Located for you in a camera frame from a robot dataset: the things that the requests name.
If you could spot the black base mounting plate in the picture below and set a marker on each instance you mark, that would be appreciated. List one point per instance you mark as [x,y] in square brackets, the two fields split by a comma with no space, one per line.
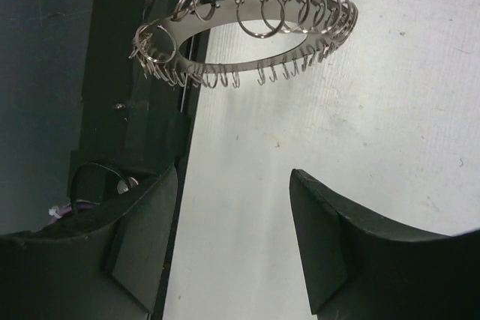
[76,108]

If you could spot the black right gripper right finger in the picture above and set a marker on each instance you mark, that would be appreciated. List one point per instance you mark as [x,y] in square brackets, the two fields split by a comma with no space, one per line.
[357,262]

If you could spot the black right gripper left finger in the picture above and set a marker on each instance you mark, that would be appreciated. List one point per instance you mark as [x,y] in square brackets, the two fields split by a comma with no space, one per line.
[106,261]

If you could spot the metal disc with keyrings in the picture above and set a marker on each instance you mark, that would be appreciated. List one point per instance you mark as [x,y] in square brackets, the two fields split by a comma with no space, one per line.
[317,28]

